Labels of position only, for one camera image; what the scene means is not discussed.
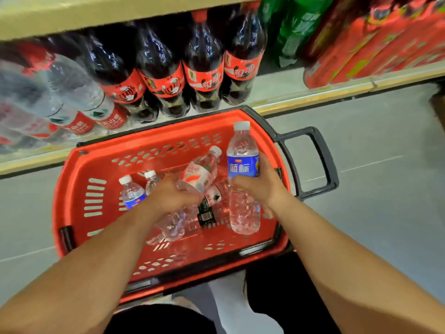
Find wooden store shelves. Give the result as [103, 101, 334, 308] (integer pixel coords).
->
[0, 0, 445, 178]

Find person's right hand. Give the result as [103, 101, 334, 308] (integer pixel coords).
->
[229, 153, 291, 219]

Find person's right forearm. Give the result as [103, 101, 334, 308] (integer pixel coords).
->
[267, 196, 445, 334]

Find person's left forearm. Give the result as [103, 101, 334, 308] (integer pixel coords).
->
[0, 203, 167, 334]

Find person's white shirt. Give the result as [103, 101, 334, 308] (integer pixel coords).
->
[207, 271, 284, 334]

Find person's left hand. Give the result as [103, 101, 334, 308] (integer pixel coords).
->
[139, 172, 206, 219]

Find green soda bottle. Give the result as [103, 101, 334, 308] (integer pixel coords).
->
[274, 0, 336, 68]
[259, 0, 289, 35]

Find red white label water bottle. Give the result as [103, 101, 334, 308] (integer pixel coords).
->
[154, 145, 223, 242]

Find cola bottle red label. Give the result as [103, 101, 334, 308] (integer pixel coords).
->
[222, 1, 268, 107]
[135, 22, 191, 119]
[87, 31, 160, 124]
[182, 9, 225, 114]

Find blue label water bottle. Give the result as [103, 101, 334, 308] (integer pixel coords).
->
[118, 174, 148, 210]
[144, 169, 164, 197]
[226, 121, 262, 236]

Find red shopping basket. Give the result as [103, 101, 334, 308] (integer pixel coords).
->
[51, 104, 340, 307]

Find row of red drink bottles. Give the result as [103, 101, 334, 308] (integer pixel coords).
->
[302, 0, 445, 89]

